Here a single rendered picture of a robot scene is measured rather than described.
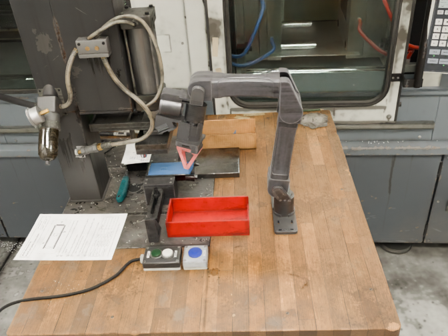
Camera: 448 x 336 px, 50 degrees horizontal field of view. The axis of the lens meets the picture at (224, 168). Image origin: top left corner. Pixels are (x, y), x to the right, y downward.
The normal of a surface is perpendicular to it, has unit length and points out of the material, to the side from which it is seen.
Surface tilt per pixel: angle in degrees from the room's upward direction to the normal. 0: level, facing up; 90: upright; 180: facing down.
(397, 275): 0
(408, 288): 0
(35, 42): 90
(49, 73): 90
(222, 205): 90
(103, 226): 1
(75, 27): 90
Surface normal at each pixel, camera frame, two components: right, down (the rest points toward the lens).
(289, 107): -0.05, 0.57
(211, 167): -0.06, -0.82
